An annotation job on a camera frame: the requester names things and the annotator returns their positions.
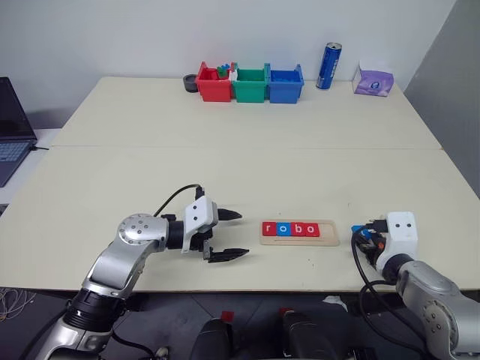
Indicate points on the dark grey round cup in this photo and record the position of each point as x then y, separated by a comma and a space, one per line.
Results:
189, 84

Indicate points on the white crumpled scrap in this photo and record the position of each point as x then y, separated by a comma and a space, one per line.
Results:
333, 302

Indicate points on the dark rounded shape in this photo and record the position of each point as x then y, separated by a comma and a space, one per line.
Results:
212, 339

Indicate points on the dark open laptop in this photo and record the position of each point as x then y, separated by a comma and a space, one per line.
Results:
13, 116

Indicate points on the white plastic piece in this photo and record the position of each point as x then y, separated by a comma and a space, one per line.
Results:
233, 73

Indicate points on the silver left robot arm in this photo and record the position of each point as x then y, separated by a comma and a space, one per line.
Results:
138, 230

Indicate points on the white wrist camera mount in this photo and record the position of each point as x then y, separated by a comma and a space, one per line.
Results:
403, 240
198, 213

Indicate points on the green plastic bin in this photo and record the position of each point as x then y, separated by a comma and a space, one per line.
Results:
249, 92

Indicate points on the small green toy block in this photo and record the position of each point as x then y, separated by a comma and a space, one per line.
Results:
221, 72

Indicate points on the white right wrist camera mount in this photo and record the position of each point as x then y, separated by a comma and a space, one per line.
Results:
403, 240

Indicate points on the tall blue drink can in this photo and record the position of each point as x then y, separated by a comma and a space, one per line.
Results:
328, 67

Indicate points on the blue letter tile t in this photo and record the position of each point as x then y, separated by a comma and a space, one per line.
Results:
366, 235

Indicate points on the small blue toy block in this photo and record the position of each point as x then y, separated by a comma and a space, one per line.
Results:
225, 66

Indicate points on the purple tissue box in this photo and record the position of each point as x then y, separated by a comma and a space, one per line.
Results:
373, 85

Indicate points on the wooden tray with letter tiles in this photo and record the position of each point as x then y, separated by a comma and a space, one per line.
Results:
330, 236

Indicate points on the red plastic bin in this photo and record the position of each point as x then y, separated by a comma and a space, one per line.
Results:
213, 90

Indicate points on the blue letter tile o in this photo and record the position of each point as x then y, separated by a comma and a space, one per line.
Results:
284, 230

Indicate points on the red letter tile r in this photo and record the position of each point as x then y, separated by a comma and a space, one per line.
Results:
269, 229

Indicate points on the red letter tile b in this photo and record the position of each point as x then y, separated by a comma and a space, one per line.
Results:
299, 230

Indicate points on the blue plastic bin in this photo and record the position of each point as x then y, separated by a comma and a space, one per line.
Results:
285, 92

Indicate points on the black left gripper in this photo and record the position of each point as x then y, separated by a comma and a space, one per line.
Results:
200, 242

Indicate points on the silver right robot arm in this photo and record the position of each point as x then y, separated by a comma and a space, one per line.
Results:
431, 285

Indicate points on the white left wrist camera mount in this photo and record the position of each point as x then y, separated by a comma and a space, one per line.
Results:
198, 213

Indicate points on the red letter tile o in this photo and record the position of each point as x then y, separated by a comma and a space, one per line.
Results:
312, 230

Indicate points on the red square floor marker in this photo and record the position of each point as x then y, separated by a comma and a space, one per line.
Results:
227, 316

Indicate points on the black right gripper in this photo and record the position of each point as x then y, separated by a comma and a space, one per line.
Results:
377, 249

